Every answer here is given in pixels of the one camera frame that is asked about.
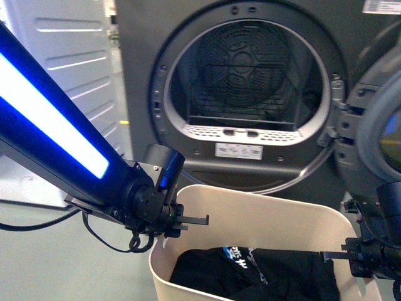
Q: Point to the grey tumble dryer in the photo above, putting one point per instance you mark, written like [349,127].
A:
[250,92]

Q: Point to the cream plastic laundry hamper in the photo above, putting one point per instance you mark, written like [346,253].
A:
[254,221]

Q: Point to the white washing machine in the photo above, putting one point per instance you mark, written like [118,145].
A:
[69,40]

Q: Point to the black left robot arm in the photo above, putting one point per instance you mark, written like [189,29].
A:
[45,132]

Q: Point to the grey dryer door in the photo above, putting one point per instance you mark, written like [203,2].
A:
[367,150]

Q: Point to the black printed t-shirt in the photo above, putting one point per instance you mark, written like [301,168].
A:
[241,273]

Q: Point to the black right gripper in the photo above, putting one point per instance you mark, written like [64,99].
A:
[368,258]

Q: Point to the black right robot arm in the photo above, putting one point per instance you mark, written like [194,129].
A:
[386,226]

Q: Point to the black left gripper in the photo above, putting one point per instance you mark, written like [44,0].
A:
[160,216]

